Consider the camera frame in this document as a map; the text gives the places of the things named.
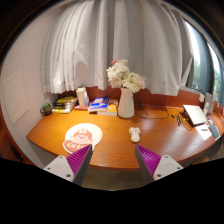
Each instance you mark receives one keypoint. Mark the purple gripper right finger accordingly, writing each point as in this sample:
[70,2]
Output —
[153,166]

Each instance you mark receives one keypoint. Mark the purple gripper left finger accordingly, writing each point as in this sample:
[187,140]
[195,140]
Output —
[73,167]

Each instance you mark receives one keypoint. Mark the round cartoon mouse pad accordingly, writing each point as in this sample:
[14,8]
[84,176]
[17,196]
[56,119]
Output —
[81,135]

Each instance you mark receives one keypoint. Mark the white ribbed vase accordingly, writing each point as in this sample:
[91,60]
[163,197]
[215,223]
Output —
[126,104]

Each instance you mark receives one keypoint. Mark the white paper sheet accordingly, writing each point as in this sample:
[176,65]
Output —
[204,131]

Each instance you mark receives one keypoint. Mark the stack of dark books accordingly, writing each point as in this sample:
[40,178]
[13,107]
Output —
[64,105]

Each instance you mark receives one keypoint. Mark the small clear bottle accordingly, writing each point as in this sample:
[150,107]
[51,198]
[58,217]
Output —
[86,99]

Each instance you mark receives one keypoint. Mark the yellow book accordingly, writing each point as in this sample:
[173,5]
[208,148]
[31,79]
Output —
[111,109]

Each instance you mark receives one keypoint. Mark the blue book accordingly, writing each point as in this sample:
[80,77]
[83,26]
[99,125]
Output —
[99,104]

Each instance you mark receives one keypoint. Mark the silver laptop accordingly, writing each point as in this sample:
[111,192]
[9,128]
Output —
[196,114]

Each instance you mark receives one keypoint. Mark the black smartphone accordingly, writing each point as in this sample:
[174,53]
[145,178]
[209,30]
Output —
[214,130]

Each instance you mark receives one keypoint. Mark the white tissue roll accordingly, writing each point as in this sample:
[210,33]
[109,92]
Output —
[80,92]

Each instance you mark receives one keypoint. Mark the white flower bouquet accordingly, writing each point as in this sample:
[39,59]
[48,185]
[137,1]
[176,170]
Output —
[119,76]

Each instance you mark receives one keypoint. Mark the white curtain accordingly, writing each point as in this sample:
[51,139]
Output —
[89,34]

